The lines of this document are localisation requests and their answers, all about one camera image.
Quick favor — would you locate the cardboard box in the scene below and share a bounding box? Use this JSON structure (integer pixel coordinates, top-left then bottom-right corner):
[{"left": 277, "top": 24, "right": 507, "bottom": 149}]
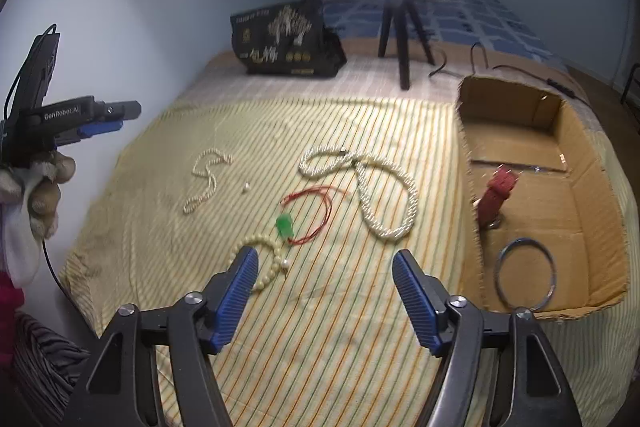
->
[{"left": 456, "top": 74, "right": 630, "bottom": 321}]

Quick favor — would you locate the grey striped clothing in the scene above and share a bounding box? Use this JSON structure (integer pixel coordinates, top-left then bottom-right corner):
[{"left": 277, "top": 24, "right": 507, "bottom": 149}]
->
[{"left": 10, "top": 311, "right": 98, "bottom": 427}]

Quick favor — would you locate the black tripod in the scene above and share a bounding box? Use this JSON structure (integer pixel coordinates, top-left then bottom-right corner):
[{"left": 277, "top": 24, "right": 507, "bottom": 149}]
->
[{"left": 377, "top": 0, "right": 436, "bottom": 90}]

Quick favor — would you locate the cream bead bracelet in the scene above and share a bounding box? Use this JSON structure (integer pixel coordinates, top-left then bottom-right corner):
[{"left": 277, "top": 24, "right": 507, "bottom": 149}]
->
[{"left": 234, "top": 233, "right": 292, "bottom": 294}]

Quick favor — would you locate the long pearl necklace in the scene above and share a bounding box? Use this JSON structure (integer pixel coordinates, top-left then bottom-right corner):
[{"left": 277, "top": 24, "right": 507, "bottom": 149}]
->
[{"left": 298, "top": 147, "right": 419, "bottom": 241}]

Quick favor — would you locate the red cord green pendant necklace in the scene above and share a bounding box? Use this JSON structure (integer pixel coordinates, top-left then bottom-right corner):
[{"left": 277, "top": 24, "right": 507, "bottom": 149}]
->
[{"left": 275, "top": 187, "right": 352, "bottom": 246}]

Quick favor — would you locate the black clothes rack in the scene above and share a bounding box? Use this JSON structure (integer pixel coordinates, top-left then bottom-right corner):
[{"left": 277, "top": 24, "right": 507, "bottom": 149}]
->
[{"left": 620, "top": 62, "right": 640, "bottom": 108}]

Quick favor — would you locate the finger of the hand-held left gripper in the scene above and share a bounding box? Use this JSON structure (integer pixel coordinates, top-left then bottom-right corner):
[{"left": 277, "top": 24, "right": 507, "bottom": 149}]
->
[
  {"left": 92, "top": 101, "right": 142, "bottom": 120},
  {"left": 55, "top": 119, "right": 124, "bottom": 146}
]

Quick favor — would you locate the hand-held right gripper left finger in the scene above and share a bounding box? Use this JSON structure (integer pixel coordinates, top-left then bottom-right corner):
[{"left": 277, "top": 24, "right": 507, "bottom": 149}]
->
[{"left": 62, "top": 246, "right": 261, "bottom": 427}]

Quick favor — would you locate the small pearl necklace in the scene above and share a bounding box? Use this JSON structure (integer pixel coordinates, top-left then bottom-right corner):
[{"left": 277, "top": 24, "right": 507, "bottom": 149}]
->
[{"left": 182, "top": 148, "right": 235, "bottom": 215}]

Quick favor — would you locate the beige checked blanket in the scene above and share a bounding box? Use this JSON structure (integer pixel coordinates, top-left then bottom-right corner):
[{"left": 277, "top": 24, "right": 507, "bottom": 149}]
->
[{"left": 170, "top": 38, "right": 603, "bottom": 120}]

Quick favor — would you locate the yellow striped cloth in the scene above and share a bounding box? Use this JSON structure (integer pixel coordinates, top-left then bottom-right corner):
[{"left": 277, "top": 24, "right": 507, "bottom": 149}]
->
[{"left": 59, "top": 99, "right": 640, "bottom": 427}]

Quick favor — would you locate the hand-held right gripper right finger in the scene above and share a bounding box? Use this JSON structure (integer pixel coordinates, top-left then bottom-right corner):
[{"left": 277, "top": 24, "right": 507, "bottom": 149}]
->
[{"left": 392, "top": 249, "right": 583, "bottom": 427}]

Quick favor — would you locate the person's left hand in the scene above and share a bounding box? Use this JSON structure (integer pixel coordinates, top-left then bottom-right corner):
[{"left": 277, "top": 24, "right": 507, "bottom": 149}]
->
[{"left": 0, "top": 150, "right": 77, "bottom": 288}]

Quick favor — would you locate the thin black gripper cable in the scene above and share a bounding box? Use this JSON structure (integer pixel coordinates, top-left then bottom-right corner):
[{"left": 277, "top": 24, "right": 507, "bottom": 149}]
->
[{"left": 42, "top": 237, "right": 99, "bottom": 339}]

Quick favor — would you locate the blue patterned bedsheet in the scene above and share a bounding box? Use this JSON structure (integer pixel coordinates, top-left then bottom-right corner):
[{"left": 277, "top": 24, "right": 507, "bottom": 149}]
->
[{"left": 320, "top": 0, "right": 568, "bottom": 68}]

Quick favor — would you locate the black power cable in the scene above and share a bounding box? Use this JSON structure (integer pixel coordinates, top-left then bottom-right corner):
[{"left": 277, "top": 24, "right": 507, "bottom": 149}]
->
[{"left": 429, "top": 43, "right": 592, "bottom": 106}]

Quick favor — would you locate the black printed bag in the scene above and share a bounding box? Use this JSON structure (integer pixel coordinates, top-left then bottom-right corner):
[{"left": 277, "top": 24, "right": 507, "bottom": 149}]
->
[{"left": 230, "top": 0, "right": 347, "bottom": 78}]

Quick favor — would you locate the red leather strap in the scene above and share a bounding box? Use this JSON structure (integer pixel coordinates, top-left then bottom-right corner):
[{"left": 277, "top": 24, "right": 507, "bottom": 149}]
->
[{"left": 474, "top": 165, "right": 520, "bottom": 231}]

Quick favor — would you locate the metal bangle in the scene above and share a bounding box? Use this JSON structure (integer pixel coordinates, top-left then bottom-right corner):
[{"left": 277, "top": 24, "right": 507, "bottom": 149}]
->
[{"left": 494, "top": 238, "right": 557, "bottom": 311}]

